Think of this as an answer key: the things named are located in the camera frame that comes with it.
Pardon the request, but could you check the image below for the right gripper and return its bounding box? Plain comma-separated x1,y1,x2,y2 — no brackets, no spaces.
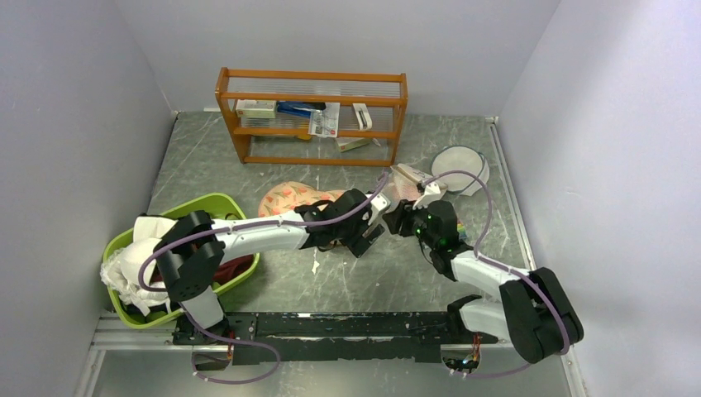
383,197,438,250

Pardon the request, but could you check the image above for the floral pink laundry bag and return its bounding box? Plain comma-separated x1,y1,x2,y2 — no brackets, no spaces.
258,181,344,217

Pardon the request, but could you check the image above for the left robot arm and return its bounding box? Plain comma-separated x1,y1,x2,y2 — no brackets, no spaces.
139,189,390,344

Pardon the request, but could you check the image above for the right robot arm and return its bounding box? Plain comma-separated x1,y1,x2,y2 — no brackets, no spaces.
383,200,584,364

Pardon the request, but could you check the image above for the white mesh laundry bag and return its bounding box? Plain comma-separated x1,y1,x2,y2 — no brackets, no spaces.
382,164,431,208

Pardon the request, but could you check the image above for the flat round mesh bag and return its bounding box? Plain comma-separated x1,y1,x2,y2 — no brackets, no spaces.
430,145,491,197

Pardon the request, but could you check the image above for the dark red bra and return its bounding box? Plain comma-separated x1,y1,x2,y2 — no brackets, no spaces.
213,255,255,285

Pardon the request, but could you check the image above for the pack of coloured markers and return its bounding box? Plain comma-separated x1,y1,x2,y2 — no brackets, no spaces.
456,220,468,241

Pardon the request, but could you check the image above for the box on lower shelf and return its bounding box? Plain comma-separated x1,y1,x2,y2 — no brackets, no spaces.
335,137,374,153

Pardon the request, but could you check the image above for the white device on shelf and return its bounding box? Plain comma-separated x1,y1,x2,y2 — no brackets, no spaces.
352,103,373,131

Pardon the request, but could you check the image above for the paper leaflet on shelf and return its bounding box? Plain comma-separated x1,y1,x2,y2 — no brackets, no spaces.
308,103,341,138

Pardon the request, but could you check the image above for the green plastic basket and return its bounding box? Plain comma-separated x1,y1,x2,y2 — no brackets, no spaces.
103,193,260,330

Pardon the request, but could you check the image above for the blue item on shelf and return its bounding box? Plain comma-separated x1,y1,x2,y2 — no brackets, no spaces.
276,101,327,118

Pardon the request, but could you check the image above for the orange wooden shelf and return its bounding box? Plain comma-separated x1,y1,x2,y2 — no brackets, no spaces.
215,67,409,167

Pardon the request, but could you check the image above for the white box on shelf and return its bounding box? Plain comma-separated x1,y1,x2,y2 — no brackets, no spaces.
233,99,277,119

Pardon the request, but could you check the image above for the white cloth in basket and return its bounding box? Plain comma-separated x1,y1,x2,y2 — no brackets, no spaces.
100,215,176,316

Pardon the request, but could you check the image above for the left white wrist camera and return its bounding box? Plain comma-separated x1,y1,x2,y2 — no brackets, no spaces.
368,193,392,225

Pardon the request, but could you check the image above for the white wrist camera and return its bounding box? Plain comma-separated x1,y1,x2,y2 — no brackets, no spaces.
412,181,447,210
368,193,392,225

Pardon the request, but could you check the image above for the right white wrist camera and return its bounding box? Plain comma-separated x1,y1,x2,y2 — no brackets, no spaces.
412,181,447,210

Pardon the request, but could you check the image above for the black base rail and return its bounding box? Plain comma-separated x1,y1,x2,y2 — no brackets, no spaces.
172,312,498,366

